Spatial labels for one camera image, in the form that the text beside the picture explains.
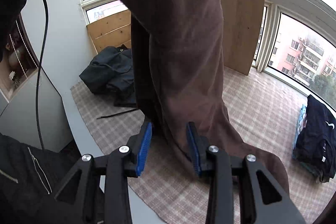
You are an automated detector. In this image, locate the pine plank panel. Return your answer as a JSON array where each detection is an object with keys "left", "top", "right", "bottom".
[{"left": 87, "top": 10, "right": 132, "bottom": 54}]

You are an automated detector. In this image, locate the black cable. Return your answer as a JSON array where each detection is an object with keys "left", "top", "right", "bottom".
[{"left": 24, "top": 0, "right": 49, "bottom": 149}]

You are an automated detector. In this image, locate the pinkish apartment building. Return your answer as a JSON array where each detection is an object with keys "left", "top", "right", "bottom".
[{"left": 268, "top": 14, "right": 336, "bottom": 88}]

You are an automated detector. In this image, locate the pink plaid tablecloth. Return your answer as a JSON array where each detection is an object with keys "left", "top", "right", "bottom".
[{"left": 70, "top": 67, "right": 326, "bottom": 224}]

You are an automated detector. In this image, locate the person's black jacket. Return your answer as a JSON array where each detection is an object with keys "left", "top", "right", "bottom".
[{"left": 0, "top": 132, "right": 105, "bottom": 224}]

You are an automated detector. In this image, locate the wooden display cabinet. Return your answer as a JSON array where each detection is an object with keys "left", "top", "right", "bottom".
[{"left": 0, "top": 14, "right": 40, "bottom": 101}]

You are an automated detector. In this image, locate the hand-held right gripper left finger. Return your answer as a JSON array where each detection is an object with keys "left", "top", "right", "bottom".
[{"left": 54, "top": 122, "right": 153, "bottom": 224}]

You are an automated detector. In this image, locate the brown fleece garment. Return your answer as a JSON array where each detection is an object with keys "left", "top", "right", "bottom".
[{"left": 98, "top": 0, "right": 290, "bottom": 193}]

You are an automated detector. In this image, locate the grey folded garment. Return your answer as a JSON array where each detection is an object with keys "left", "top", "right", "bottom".
[{"left": 293, "top": 151, "right": 331, "bottom": 184}]

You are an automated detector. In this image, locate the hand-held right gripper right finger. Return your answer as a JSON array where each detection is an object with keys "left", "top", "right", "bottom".
[{"left": 186, "top": 121, "right": 306, "bottom": 224}]

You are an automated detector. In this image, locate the black drawstring cord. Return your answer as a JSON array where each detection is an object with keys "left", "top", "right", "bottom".
[{"left": 97, "top": 108, "right": 138, "bottom": 119}]

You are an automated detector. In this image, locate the dark grey jacket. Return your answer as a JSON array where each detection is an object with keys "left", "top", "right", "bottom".
[{"left": 79, "top": 46, "right": 135, "bottom": 94}]

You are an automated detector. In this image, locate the light blue folded garment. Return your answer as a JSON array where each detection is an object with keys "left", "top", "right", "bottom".
[{"left": 292, "top": 105, "right": 307, "bottom": 159}]

